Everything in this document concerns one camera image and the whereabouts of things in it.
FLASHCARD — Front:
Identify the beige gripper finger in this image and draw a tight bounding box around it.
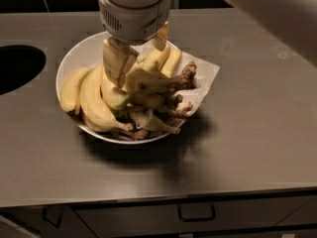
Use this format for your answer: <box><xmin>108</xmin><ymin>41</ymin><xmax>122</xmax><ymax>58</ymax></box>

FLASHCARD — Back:
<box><xmin>103</xmin><ymin>37</ymin><xmax>139</xmax><ymax>88</ymax></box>
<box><xmin>152</xmin><ymin>21</ymin><xmax>168</xmax><ymax>52</ymax></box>

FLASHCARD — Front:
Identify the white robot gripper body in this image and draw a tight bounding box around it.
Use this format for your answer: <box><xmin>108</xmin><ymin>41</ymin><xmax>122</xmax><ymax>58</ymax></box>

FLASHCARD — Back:
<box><xmin>98</xmin><ymin>0</ymin><xmax>171</xmax><ymax>45</ymax></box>

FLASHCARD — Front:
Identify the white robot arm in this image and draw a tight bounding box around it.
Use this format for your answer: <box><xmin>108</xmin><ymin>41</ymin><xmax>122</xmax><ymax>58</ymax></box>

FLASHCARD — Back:
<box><xmin>98</xmin><ymin>0</ymin><xmax>317</xmax><ymax>65</ymax></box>

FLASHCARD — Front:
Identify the white ceramic bowl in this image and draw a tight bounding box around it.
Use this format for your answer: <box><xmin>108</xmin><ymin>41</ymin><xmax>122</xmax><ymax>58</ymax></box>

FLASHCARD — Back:
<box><xmin>56</xmin><ymin>34</ymin><xmax>184</xmax><ymax>142</ymax></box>

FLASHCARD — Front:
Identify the long yellow banana top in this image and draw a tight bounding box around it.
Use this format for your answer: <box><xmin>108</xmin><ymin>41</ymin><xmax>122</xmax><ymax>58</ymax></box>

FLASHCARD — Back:
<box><xmin>124</xmin><ymin>62</ymin><xmax>197</xmax><ymax>94</ymax></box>

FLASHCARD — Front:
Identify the large yellow banana front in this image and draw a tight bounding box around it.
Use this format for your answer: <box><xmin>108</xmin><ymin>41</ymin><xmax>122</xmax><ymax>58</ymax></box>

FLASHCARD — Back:
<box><xmin>79</xmin><ymin>66</ymin><xmax>134</xmax><ymax>132</ymax></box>

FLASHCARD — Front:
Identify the bottom small yellow banana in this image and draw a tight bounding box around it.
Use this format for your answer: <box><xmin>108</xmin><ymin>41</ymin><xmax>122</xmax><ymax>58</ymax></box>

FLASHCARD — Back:
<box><xmin>129</xmin><ymin>110</ymin><xmax>180</xmax><ymax>135</ymax></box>

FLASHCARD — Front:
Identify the white paper napkin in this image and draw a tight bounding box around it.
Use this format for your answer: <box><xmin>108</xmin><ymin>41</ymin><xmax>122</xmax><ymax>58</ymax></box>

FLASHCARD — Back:
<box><xmin>137</xmin><ymin>40</ymin><xmax>221</xmax><ymax>117</ymax></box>

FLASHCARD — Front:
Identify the black round sink opening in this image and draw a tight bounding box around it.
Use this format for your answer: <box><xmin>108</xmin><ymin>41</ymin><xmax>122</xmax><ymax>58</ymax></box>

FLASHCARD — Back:
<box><xmin>0</xmin><ymin>45</ymin><xmax>47</xmax><ymax>94</ymax></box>

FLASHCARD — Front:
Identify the grey cabinet drawer front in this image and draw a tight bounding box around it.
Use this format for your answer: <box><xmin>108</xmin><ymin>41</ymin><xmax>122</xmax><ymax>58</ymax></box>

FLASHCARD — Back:
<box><xmin>75</xmin><ymin>196</ymin><xmax>310</xmax><ymax>238</ymax></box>

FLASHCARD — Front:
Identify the black drawer handle centre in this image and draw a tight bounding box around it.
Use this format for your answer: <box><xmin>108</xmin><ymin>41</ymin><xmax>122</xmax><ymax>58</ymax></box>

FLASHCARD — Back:
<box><xmin>177</xmin><ymin>202</ymin><xmax>216</xmax><ymax>222</ymax></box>

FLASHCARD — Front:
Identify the black drawer handle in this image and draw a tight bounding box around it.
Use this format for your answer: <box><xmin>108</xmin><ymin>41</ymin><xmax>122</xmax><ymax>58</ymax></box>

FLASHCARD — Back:
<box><xmin>42</xmin><ymin>206</ymin><xmax>63</xmax><ymax>229</ymax></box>
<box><xmin>177</xmin><ymin>202</ymin><xmax>216</xmax><ymax>222</ymax></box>

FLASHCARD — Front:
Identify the black drawer handle left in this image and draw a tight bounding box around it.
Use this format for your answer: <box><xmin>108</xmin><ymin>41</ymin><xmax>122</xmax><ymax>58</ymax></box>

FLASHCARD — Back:
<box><xmin>42</xmin><ymin>206</ymin><xmax>63</xmax><ymax>229</ymax></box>

